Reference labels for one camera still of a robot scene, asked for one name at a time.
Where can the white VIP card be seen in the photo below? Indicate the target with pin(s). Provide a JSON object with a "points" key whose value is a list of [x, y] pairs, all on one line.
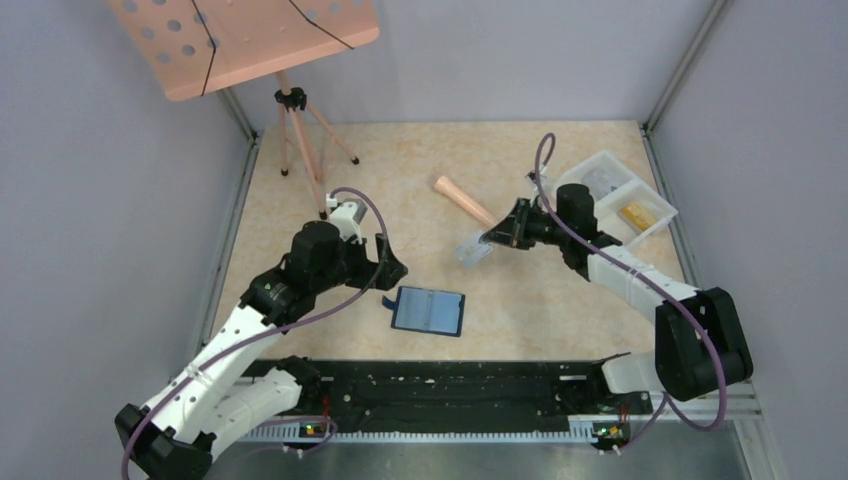
{"points": [[473, 250]]}

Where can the white plastic divided tray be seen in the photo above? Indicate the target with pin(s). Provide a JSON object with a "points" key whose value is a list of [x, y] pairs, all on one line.
{"points": [[634, 189]]}

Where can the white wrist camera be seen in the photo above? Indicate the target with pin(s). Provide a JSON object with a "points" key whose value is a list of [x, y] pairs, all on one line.
{"points": [[537, 178], [347, 215]]}

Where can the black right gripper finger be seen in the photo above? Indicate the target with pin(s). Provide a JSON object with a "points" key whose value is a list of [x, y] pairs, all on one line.
{"points": [[507, 236], [516, 219]]}

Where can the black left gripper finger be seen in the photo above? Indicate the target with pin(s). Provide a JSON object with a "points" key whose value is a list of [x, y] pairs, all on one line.
{"points": [[390, 270], [369, 276]]}

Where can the silver card in tray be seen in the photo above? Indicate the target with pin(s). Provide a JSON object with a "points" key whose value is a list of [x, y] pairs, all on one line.
{"points": [[602, 182]]}

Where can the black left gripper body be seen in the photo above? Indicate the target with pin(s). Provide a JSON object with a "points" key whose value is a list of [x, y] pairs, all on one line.
{"points": [[350, 261]]}

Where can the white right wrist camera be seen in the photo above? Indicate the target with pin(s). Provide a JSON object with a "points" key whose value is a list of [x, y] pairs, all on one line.
{"points": [[537, 178]]}

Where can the pink music stand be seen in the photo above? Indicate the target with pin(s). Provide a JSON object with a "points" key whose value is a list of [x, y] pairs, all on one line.
{"points": [[199, 47]]}

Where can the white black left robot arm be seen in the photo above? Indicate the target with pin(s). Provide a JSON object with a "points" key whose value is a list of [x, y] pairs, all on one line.
{"points": [[182, 430]]}

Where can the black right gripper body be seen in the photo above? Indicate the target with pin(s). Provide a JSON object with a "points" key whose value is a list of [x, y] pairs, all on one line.
{"points": [[538, 229]]}

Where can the pink tapered stick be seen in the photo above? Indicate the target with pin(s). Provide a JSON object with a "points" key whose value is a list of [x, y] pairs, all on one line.
{"points": [[446, 187]]}

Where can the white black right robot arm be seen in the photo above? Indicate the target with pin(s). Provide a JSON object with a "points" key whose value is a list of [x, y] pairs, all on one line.
{"points": [[699, 341]]}

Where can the blue card holder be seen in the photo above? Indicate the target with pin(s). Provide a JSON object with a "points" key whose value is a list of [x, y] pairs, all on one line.
{"points": [[428, 311]]}

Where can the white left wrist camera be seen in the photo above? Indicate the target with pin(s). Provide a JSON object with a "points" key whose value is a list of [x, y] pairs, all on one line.
{"points": [[347, 215]]}

